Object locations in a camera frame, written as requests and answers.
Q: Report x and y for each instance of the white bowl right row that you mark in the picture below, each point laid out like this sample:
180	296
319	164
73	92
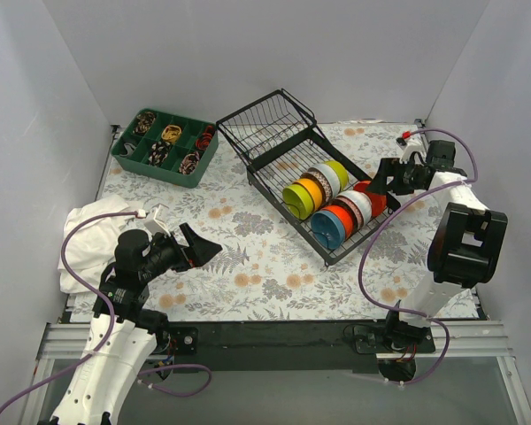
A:
361	201

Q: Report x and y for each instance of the blue bowl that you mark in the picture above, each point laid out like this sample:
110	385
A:
328	229

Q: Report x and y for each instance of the orange bowl front right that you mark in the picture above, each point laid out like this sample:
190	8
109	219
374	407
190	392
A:
345	217

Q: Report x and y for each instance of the lime green bowl back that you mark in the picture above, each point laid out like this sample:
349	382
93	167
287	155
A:
340	171

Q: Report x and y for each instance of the lime green bowl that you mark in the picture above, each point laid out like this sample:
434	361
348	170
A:
340	171
298	200

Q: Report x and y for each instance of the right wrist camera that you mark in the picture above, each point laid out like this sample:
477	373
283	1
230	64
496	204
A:
410	144

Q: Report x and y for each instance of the yellow orange bowl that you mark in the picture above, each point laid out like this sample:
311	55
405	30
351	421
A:
314	189

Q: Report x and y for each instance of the green compartment organizer tray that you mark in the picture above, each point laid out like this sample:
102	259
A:
168	171

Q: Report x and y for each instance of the brown patterned bowl row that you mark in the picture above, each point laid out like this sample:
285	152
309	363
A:
355	213
319	177

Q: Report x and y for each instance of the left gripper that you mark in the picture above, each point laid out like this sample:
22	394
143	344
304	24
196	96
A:
184	250

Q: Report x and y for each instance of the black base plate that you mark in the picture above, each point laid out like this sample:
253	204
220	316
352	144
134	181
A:
294	345

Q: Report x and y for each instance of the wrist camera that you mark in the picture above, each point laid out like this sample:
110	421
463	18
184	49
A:
155	220
410	144

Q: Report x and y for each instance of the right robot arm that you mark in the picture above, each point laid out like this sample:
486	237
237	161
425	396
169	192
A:
463	253

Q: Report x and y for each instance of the brown patterned rolled belt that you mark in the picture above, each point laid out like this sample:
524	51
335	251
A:
143	122

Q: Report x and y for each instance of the pink floral rolled belt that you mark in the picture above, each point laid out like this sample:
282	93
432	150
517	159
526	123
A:
190	162

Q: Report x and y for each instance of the brown patterned bowl left row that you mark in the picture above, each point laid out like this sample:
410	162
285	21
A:
319	177

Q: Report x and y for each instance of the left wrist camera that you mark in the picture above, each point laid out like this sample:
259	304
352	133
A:
155	220

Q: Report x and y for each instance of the floral patterned table mat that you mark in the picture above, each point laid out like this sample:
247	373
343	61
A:
266	270

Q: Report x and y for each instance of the white bowl left row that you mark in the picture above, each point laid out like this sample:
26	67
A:
331	176

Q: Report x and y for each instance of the yellow rolled belt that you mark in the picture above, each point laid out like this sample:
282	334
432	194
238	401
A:
171	134

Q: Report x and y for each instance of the dark floral rolled belt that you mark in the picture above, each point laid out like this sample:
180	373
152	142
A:
158	153

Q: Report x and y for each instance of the white bowl row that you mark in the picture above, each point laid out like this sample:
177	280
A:
331	176
361	201

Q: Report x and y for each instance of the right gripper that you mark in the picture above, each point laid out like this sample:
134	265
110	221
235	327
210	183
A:
392	175

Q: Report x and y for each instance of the brown patterned bowl right row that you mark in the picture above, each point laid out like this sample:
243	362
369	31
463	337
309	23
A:
355	213

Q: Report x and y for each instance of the red black rolled belt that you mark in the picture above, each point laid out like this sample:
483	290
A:
204	140

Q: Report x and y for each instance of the red orange bowl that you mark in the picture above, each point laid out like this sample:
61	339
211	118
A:
378	201

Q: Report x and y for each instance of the black wire dish rack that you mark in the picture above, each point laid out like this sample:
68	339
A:
277	137

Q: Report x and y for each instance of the grey rolled belt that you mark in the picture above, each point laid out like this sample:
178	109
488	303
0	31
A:
127	149

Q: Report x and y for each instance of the white crumpled cloth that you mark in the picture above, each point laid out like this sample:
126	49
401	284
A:
91	249

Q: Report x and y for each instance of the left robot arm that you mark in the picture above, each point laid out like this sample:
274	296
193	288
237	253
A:
122	332

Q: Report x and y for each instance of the lime green bowl front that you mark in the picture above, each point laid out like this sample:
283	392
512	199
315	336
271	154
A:
298	200

